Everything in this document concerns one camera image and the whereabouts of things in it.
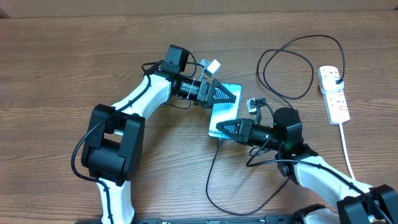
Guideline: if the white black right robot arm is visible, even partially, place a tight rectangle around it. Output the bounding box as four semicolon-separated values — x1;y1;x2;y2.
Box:
216;108;397;223

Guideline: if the white charger plug adapter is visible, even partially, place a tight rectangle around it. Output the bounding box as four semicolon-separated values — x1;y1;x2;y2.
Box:
320;76;345;94

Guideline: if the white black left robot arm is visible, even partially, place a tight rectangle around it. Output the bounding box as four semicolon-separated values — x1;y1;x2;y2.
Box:
76;72;239;223

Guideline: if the black USB charging cable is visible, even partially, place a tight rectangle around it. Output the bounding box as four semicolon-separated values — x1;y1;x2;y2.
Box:
205;34;346;217

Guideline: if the Samsung Galaxy smartphone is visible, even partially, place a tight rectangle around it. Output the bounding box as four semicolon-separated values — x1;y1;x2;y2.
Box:
208;83;243;140

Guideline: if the white power strip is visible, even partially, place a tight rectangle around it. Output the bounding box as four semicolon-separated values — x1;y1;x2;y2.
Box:
317;65;350;125

